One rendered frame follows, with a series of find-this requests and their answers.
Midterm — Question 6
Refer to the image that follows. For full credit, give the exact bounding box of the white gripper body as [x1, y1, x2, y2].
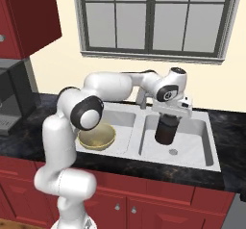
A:
[151, 99, 193, 118]

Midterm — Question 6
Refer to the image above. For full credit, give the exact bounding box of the grey sink tap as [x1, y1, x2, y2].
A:
[135, 88, 149, 111]

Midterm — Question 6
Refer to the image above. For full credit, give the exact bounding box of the grey double basin sink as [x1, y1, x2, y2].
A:
[73, 102, 222, 173]

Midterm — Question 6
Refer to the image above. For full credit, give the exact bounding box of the olive yellow bowl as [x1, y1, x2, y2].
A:
[77, 122, 117, 152]

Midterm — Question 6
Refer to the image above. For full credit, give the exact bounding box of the red drawer front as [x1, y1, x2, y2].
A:
[0, 155, 38, 185]
[145, 178, 196, 207]
[34, 161, 149, 196]
[191, 186, 236, 216]

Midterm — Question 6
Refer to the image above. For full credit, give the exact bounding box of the grey framed window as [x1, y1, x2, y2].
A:
[72, 0, 245, 65]

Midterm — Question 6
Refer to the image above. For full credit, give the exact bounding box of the red cupboard door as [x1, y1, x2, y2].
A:
[47, 190, 129, 229]
[0, 174, 56, 229]
[126, 196, 207, 229]

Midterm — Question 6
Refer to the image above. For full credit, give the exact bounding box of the red wall cupboard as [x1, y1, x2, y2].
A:
[0, 0, 63, 61]

